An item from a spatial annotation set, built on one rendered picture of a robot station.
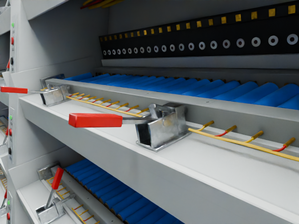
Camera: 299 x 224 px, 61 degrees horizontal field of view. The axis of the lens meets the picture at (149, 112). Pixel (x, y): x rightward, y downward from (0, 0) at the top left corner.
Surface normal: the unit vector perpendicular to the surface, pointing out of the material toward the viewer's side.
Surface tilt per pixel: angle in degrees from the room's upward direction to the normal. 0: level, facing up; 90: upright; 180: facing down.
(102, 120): 90
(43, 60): 90
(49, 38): 90
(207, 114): 108
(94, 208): 18
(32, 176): 90
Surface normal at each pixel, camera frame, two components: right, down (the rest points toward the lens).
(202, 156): -0.16, -0.94
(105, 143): -0.76, 0.32
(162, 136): 0.62, 0.14
